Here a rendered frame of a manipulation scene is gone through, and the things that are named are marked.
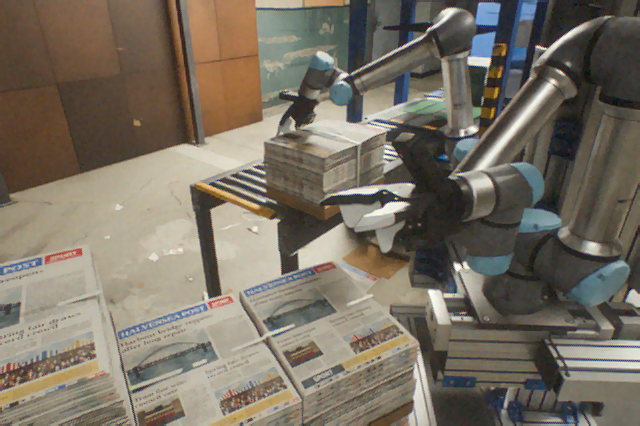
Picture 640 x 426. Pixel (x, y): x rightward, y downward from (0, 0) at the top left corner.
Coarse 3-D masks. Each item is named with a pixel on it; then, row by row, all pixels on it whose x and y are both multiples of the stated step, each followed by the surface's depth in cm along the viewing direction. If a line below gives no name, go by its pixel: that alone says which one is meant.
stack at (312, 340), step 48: (288, 288) 109; (336, 288) 109; (144, 336) 93; (192, 336) 94; (240, 336) 94; (288, 336) 94; (336, 336) 94; (384, 336) 94; (144, 384) 82; (192, 384) 82; (240, 384) 82; (288, 384) 83; (336, 384) 84; (384, 384) 92
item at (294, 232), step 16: (432, 144) 219; (400, 160) 198; (400, 176) 198; (288, 224) 144; (304, 224) 149; (320, 224) 158; (336, 224) 167; (288, 240) 146; (304, 240) 153; (288, 256) 148
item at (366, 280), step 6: (342, 264) 263; (348, 270) 257; (354, 270) 257; (360, 270) 257; (354, 276) 251; (360, 276) 251; (366, 276) 251; (372, 276) 251; (360, 282) 246; (366, 282) 246; (372, 282) 246; (366, 288) 241
